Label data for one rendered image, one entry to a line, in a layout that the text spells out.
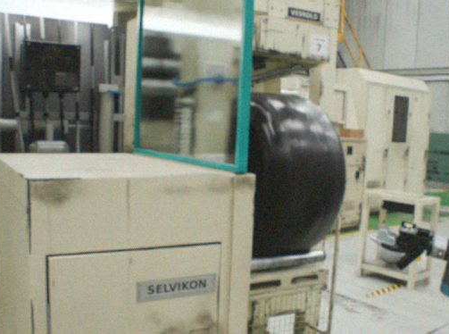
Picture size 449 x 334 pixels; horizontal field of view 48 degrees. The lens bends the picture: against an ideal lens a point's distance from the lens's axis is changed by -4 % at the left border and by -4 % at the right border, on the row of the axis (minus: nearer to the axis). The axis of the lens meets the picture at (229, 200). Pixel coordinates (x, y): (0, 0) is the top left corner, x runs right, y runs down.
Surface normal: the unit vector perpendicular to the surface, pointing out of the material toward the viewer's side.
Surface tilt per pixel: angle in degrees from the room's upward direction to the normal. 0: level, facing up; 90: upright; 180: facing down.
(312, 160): 76
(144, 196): 90
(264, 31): 90
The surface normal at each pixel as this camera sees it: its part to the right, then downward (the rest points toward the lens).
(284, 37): 0.50, 0.14
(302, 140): 0.46, -0.33
